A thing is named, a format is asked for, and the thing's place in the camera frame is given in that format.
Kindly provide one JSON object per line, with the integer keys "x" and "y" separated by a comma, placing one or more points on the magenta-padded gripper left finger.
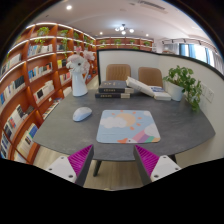
{"x": 63, "y": 166}

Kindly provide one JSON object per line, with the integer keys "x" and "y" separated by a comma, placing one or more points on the white wall socket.
{"x": 208, "y": 93}

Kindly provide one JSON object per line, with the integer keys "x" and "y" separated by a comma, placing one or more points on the orange shelf unit with plants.
{"x": 123, "y": 43}

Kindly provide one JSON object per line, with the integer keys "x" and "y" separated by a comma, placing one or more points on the pink and white flowers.
{"x": 76, "y": 61}

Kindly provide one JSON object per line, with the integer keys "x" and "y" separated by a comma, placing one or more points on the thick white book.
{"x": 140, "y": 86}

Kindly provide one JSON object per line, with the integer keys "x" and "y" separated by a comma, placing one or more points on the white computer mouse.
{"x": 81, "y": 114}

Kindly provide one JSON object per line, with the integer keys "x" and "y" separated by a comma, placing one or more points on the tan padded chair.
{"x": 150, "y": 76}
{"x": 118, "y": 71}

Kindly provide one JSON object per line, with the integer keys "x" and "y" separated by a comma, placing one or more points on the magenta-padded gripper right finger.
{"x": 163, "y": 166}

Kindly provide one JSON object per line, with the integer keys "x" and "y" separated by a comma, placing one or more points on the ceiling air vent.
{"x": 151, "y": 5}

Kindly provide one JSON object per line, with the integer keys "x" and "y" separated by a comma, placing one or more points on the ceiling light cluster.
{"x": 123, "y": 30}

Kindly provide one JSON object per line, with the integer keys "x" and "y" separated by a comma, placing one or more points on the window with curtains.
{"x": 200, "y": 53}

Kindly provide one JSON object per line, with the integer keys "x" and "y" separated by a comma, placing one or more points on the sky print mouse pad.
{"x": 126, "y": 128}

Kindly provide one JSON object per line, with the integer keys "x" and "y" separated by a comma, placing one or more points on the large orange bookshelf unit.
{"x": 30, "y": 86}

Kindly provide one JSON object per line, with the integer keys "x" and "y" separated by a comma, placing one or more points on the white ceramic vase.
{"x": 79, "y": 85}

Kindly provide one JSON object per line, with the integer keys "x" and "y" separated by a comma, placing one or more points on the green plant in white pot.
{"x": 181, "y": 80}

